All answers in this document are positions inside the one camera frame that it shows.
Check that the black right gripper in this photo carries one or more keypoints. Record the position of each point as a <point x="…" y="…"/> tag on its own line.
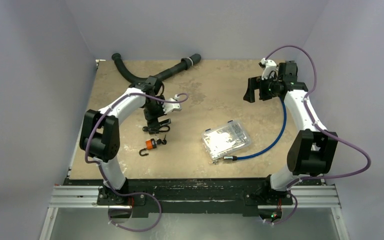
<point x="262" y="89"/>

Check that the clear plastic parts box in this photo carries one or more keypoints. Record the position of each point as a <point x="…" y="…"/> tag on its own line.
<point x="224" y="140"/>

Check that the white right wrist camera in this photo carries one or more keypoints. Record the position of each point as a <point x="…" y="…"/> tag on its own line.
<point x="269" y="66"/>

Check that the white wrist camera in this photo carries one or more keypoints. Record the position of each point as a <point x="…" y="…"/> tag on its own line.
<point x="269" y="66"/>
<point x="172" y="107"/>

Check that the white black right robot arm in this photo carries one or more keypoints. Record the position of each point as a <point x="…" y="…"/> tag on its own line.
<point x="311" y="153"/>

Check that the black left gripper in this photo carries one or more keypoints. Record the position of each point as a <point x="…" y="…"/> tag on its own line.
<point x="153" y="119"/>

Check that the orange padlock with keys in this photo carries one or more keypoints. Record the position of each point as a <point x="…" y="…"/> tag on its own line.
<point x="151" y="144"/>

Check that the black padlock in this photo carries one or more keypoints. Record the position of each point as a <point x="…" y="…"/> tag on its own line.
<point x="159" y="129"/>

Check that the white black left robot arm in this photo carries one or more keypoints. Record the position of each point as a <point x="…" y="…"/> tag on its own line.
<point x="100" y="131"/>

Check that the black aluminium base frame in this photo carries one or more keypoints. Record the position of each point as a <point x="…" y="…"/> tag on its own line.
<point x="246" y="197"/>

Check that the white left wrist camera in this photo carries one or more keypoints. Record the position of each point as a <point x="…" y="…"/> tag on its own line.
<point x="172" y="107"/>

